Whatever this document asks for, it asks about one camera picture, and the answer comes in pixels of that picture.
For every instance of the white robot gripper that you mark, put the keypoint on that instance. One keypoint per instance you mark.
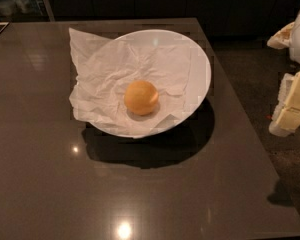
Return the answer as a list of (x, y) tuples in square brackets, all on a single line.
[(286, 118)]

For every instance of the orange fruit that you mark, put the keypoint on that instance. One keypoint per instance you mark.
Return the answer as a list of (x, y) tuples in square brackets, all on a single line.
[(141, 97)]

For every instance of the white bowl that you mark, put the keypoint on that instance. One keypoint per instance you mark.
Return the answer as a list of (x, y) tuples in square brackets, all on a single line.
[(198, 77)]

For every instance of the white crumpled paper towel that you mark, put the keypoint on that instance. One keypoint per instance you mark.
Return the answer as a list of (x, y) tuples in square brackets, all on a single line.
[(103, 74)]

